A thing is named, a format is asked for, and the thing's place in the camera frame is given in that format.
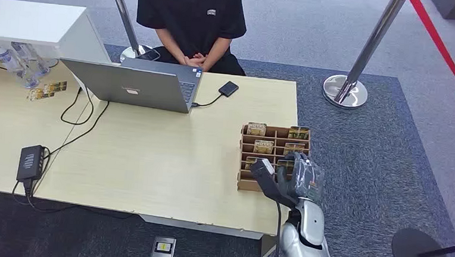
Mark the person's right hand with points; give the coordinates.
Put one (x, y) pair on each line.
(190, 61)

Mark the person's left hand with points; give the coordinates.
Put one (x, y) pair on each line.
(201, 59)

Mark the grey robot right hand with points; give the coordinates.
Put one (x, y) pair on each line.
(307, 180)

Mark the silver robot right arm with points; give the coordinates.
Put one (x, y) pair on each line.
(307, 243)

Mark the person's right forearm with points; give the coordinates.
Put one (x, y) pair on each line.
(171, 43)

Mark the person's left forearm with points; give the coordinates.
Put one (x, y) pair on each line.
(218, 52)

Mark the gold hotel key card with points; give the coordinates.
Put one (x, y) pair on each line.
(298, 132)
(250, 162)
(284, 166)
(256, 129)
(294, 148)
(263, 146)

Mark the black card reader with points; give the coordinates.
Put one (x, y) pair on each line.
(228, 89)

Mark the person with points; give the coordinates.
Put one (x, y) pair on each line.
(190, 18)

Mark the wooden card holder rack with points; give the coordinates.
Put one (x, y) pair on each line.
(248, 184)

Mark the black smartphone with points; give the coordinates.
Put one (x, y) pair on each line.
(149, 55)

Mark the grey laptop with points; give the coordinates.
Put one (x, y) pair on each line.
(135, 86)

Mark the clear water bottle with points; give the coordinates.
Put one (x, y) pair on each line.
(29, 79)
(32, 58)
(7, 59)

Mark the small silver box device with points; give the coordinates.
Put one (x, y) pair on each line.
(163, 249)

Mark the white cabinet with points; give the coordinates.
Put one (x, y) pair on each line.
(32, 23)

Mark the red barrier belt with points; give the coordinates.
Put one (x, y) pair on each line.
(442, 50)

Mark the black power adapter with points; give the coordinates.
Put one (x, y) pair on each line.
(30, 163)

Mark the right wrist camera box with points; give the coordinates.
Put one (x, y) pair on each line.
(268, 179)

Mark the chrome stanchion post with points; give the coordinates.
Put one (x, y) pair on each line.
(127, 22)
(357, 68)

